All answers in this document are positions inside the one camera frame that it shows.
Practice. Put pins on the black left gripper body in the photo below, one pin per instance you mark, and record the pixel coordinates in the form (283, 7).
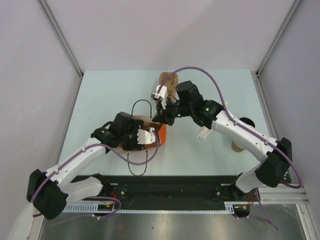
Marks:
(129, 138)

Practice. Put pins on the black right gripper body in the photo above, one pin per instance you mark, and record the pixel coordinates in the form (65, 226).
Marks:
(174, 110)

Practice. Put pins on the orange paper gift bag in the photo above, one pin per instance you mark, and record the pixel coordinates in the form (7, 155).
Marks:
(145, 122)

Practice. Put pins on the brown pulp cup carrier stack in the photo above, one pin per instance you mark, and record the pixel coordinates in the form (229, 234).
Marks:
(171, 84)

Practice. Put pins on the stack of paper cups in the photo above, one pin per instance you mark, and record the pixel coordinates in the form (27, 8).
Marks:
(236, 147)

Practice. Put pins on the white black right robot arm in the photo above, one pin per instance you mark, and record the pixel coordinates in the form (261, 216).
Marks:
(273, 155)

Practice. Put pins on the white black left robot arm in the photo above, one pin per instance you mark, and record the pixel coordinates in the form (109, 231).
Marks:
(50, 191)

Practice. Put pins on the white wrapped straw pile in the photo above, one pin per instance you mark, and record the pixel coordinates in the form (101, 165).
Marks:
(206, 131)

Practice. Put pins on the stack of black lids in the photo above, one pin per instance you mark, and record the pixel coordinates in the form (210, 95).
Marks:
(248, 121)

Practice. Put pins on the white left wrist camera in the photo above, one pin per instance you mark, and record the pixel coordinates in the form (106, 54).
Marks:
(146, 137)

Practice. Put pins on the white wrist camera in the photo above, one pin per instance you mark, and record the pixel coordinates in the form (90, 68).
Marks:
(159, 93)
(146, 137)

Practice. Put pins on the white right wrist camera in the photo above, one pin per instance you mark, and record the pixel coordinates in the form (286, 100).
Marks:
(159, 93)

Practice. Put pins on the white slotted cable duct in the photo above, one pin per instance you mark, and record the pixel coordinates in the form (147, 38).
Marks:
(89, 208)

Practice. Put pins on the aluminium frame rail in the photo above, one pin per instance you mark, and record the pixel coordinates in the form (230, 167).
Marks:
(282, 195)

